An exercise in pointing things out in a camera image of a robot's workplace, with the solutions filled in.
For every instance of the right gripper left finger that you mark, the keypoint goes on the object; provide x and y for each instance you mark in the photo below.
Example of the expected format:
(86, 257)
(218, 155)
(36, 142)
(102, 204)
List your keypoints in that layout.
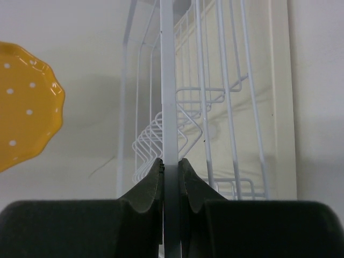
(130, 226)

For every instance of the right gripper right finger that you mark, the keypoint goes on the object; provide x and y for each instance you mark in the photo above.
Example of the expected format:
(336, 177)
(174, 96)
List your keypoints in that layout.
(213, 226)

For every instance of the clear plastic dish rack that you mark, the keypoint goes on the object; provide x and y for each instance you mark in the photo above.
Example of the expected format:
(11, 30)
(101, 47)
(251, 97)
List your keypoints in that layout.
(210, 81)

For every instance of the orange plate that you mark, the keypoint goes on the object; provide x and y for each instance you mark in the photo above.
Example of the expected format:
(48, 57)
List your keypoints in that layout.
(31, 105)

